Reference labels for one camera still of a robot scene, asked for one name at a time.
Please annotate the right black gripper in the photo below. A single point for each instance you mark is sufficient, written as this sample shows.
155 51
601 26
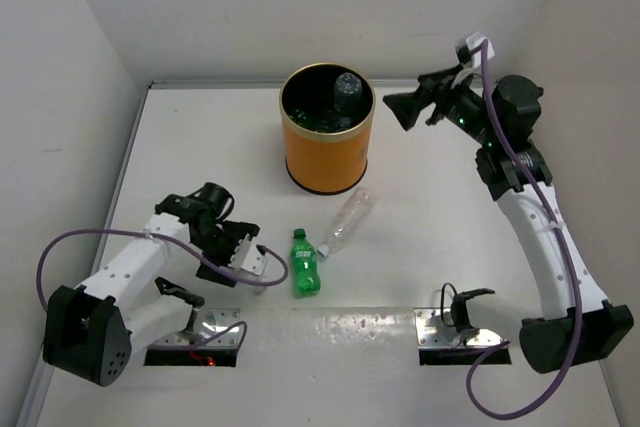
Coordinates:
435 87

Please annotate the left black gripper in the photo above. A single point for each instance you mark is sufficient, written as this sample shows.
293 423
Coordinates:
236 231

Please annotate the clear bottle dark green label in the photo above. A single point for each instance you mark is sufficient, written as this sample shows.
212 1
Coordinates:
346 100

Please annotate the clear ribbed bottle white cap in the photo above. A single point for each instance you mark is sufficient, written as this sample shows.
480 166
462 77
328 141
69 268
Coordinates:
346 222

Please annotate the clear bottle white blue label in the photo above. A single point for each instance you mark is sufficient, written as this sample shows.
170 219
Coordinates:
257 274

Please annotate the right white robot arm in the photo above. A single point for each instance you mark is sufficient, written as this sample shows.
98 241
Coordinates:
524 193

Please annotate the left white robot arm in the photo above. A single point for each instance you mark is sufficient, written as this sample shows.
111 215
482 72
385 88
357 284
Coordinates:
93 329

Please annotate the orange cylindrical bin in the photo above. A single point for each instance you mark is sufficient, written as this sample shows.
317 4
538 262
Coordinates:
324 163

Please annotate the green Sprite bottle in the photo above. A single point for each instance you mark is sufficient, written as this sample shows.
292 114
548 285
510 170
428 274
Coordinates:
307 281

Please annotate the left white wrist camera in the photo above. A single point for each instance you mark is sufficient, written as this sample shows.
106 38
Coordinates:
252 259

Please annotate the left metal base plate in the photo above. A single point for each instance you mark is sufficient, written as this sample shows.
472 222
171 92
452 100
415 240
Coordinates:
216 328

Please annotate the metal base plate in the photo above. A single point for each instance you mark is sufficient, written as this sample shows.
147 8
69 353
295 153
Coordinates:
216 328
433 334

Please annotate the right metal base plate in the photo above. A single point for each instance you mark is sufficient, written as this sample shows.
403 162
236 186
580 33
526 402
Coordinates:
433 334

